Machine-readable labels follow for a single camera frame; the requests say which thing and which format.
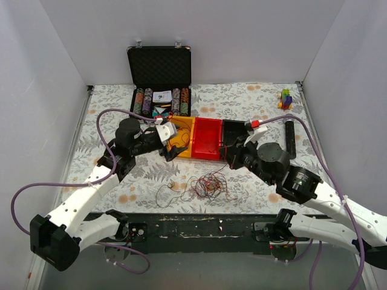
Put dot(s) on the black microphone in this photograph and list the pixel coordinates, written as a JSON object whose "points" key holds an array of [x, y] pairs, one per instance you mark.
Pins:
{"points": [[290, 139]]}

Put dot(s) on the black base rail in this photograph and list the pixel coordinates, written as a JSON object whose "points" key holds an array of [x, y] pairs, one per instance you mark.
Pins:
{"points": [[198, 233]]}

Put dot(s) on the black poker chip case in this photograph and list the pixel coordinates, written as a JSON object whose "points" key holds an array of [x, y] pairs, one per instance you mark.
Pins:
{"points": [[162, 68]]}

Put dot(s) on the yellow plastic bin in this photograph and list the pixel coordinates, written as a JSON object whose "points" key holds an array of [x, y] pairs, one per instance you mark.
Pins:
{"points": [[185, 129]]}

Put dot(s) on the red plastic bin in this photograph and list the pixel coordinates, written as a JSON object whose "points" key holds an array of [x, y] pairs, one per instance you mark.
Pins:
{"points": [[207, 133]]}

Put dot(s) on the colourful toy block figure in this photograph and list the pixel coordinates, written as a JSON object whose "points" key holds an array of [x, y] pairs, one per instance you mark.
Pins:
{"points": [[285, 100]]}

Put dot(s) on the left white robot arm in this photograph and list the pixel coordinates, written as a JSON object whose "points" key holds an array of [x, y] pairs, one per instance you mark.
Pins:
{"points": [[62, 234]]}

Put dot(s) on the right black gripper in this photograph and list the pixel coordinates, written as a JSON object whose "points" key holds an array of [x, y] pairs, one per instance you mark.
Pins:
{"points": [[234, 148]]}

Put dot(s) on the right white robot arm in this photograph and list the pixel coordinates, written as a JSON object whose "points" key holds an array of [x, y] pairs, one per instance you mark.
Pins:
{"points": [[351, 225]]}

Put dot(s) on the black plastic bin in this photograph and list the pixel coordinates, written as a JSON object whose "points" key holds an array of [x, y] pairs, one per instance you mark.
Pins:
{"points": [[232, 129]]}

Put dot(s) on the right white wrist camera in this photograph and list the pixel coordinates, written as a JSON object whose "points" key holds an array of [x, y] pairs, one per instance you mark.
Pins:
{"points": [[255, 130]]}

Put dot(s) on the floral table mat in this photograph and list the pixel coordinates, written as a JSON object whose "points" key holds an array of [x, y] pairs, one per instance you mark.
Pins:
{"points": [[156, 186]]}

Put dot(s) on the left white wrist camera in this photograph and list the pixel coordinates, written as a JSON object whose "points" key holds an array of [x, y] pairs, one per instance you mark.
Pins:
{"points": [[165, 129]]}

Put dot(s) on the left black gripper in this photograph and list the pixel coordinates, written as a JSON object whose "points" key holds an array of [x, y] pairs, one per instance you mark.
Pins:
{"points": [[155, 144]]}

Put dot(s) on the playing card deck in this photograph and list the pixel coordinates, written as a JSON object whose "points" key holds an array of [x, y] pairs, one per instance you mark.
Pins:
{"points": [[162, 96]]}

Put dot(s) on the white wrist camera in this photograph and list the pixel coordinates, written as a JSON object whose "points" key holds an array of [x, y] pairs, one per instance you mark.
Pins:
{"points": [[165, 129], [255, 130]]}

